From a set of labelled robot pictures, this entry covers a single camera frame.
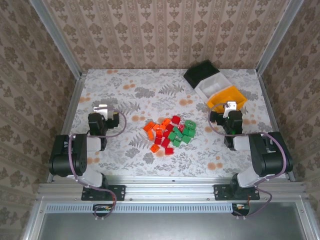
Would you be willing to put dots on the yellow-orange plastic bin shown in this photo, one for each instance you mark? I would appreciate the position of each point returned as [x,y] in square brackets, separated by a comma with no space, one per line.
[233,93]

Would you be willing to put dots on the white plastic bin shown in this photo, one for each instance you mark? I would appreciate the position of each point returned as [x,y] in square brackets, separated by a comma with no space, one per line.
[212,86]

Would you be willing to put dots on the orange lego brick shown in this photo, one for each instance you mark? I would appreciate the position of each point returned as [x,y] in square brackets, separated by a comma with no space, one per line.
[148,126]
[157,127]
[150,135]
[155,148]
[166,122]

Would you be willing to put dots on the red lego brick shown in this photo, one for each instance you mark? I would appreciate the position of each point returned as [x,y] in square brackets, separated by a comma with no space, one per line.
[175,119]
[159,133]
[166,134]
[165,142]
[169,151]
[169,127]
[158,140]

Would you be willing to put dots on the black plastic bin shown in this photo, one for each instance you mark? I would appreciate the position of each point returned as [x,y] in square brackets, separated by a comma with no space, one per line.
[200,72]

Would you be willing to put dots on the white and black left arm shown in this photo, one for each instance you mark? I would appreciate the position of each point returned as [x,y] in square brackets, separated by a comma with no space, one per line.
[67,160]

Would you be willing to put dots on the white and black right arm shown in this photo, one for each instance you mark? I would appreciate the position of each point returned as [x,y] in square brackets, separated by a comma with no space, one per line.
[270,160]

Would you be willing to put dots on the floral patterned table cover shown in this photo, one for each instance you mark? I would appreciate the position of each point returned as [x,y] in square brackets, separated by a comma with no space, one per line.
[175,162]

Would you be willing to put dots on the grey metal sheet panel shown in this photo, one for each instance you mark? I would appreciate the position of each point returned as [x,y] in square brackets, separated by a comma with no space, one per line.
[170,227]

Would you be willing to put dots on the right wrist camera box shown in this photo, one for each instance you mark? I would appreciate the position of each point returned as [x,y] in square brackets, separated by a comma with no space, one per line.
[231,105]

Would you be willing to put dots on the aluminium table side rail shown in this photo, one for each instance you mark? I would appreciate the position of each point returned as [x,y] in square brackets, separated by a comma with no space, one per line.
[271,112]
[68,125]

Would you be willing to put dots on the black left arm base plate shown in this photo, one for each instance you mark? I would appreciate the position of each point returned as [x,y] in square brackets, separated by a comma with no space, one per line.
[117,192]

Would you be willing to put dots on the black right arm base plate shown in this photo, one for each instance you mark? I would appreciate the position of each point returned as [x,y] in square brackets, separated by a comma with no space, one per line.
[221,192]

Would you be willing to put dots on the wide aluminium frame rail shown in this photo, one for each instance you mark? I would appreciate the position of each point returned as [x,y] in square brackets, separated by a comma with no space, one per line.
[170,190]

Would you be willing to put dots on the aluminium frame post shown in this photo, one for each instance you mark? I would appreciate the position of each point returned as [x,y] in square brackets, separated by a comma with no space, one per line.
[57,37]
[278,37]

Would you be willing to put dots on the aluminium lower frame bar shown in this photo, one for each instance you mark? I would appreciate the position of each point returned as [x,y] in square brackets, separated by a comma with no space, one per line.
[308,220]
[33,220]

